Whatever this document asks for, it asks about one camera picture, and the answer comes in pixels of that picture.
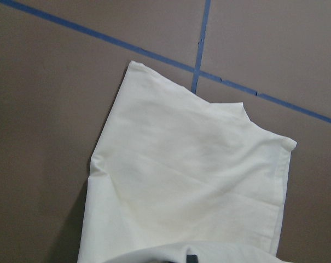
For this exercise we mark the cream long-sleeve cat shirt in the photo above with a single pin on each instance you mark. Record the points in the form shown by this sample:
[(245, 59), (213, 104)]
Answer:
[(173, 174)]

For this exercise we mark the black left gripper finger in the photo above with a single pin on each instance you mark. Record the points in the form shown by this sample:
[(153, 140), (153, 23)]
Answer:
[(191, 258)]

